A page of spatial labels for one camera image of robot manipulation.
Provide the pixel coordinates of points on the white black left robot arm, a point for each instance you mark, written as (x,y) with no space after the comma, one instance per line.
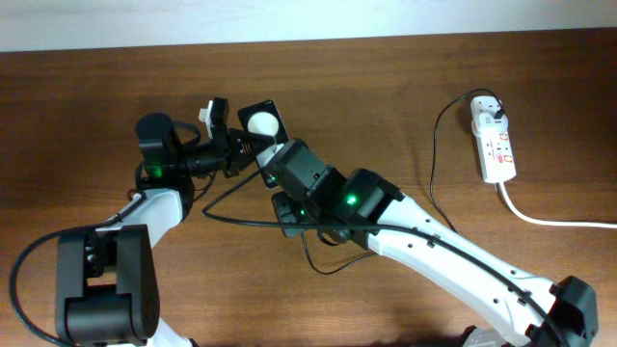
(106,288)

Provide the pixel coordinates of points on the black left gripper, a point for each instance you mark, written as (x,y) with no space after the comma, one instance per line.
(233,140)

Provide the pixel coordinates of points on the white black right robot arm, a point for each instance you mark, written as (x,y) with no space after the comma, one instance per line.
(522,309)

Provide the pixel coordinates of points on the black Galaxy smartphone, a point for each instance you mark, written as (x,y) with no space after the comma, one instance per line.
(264,118)

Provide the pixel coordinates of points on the white USB charger adapter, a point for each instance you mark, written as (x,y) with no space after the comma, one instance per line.
(487,116)

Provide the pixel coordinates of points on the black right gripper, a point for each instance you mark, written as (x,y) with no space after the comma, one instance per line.
(283,204)

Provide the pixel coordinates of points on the white power strip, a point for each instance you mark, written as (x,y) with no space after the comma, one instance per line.
(496,157)

